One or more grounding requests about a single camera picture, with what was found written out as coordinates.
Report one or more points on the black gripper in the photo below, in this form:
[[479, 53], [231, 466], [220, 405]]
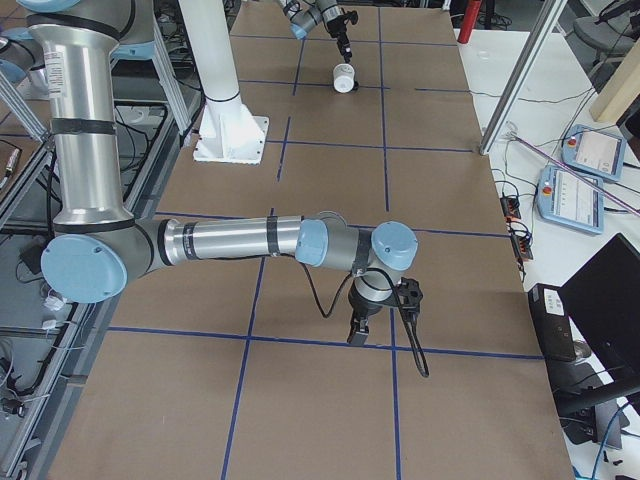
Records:
[[362, 308], [340, 32]]

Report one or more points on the white smiley mug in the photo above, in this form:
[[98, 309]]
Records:
[[344, 78]]

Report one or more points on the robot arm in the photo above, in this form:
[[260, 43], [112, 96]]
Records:
[[150, 200], [321, 12]]

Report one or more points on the brown paper table cover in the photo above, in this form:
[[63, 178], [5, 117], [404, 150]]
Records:
[[522, 444]]

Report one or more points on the black desktop box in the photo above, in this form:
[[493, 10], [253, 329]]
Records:
[[552, 326]]

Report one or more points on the black monitor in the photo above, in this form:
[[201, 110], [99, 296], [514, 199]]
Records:
[[602, 300]]

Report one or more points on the near teach pendant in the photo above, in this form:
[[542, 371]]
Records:
[[566, 200]]

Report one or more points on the teach pendant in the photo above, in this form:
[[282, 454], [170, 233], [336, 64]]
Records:
[[594, 152], [566, 200]]

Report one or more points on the far teach pendant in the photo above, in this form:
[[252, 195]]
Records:
[[594, 152]]

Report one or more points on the white pedestal column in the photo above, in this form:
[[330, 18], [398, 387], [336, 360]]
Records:
[[228, 132]]

